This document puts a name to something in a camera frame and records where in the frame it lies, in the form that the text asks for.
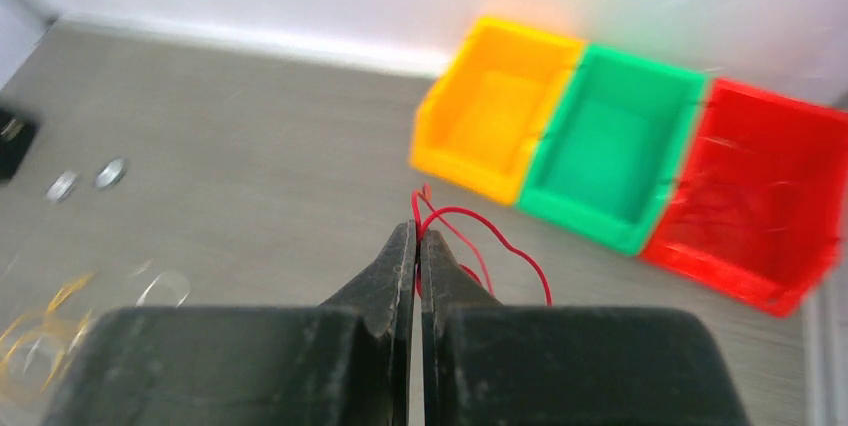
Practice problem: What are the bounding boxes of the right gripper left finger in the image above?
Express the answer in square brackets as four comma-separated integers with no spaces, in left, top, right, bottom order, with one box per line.
[43,222,416,425]

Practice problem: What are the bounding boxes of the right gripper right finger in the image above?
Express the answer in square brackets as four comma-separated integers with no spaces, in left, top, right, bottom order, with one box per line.
[419,231,749,425]

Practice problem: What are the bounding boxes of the white wire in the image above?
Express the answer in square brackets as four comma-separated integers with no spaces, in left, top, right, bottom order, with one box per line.
[129,260,192,310]

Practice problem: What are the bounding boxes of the yellow wire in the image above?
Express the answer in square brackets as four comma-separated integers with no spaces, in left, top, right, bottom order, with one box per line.
[0,270,97,404]

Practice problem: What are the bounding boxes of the yellow plastic bin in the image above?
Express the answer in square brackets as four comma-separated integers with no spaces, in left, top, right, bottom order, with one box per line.
[409,17,587,205]

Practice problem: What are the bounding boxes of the green plastic bin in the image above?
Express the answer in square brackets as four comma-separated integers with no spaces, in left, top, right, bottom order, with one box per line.
[516,44,710,256]

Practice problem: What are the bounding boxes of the small round white disc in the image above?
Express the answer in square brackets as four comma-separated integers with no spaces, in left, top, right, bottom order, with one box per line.
[93,157,128,190]

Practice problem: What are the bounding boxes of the red plastic bin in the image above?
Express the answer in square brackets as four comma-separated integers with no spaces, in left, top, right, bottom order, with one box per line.
[641,78,847,317]

